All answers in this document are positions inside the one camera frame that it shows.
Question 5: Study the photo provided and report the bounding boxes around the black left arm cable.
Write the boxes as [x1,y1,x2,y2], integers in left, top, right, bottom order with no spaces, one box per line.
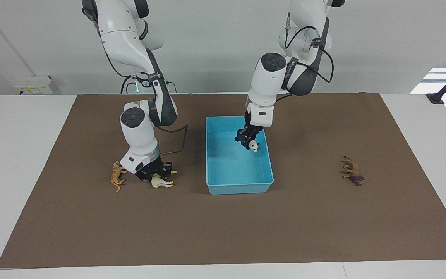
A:
[284,12,335,102]

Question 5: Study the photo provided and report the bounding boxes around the brown table mat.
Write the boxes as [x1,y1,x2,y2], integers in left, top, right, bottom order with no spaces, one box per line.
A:
[0,93,446,269]

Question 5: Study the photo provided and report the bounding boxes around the black base cable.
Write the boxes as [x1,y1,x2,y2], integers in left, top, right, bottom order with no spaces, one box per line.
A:
[120,74,135,94]

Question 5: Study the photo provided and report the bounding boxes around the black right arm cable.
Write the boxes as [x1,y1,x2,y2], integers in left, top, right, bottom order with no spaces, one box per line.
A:
[105,50,189,157]

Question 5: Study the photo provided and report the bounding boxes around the white wall socket box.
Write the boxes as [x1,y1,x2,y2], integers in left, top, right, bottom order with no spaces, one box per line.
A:
[15,75,59,95]

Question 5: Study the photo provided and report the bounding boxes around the cream horse toy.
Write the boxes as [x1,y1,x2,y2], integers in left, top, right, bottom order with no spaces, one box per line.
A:
[151,169,177,189]

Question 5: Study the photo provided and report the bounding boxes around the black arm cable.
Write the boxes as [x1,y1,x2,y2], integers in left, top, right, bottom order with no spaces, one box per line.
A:
[284,12,335,102]
[105,50,189,157]

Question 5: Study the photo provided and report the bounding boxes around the light blue plastic storage box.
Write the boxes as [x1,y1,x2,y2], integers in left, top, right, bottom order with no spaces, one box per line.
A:
[206,115,274,195]

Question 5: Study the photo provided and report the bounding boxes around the orange tiger toy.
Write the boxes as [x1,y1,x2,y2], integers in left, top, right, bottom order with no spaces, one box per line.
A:
[110,161,128,193]

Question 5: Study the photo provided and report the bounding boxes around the brown lion toy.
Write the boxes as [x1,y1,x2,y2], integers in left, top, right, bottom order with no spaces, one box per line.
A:
[341,155,365,187]

